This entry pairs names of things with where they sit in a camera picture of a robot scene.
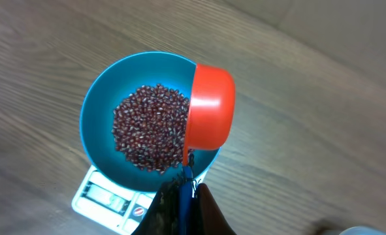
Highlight blue metal bowl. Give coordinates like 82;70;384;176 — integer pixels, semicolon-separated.
79;51;221;193

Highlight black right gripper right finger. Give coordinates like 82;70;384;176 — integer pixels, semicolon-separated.
194;183;236;235

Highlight red measuring scoop blue handle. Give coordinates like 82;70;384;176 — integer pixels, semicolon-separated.
178;64;235;235

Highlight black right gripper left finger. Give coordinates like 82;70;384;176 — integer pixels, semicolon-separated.
132;181;179;235

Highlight red beans in bowl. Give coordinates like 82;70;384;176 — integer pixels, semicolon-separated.
112;84;190;174

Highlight white digital kitchen scale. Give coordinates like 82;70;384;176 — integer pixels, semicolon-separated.
71;164;210;235

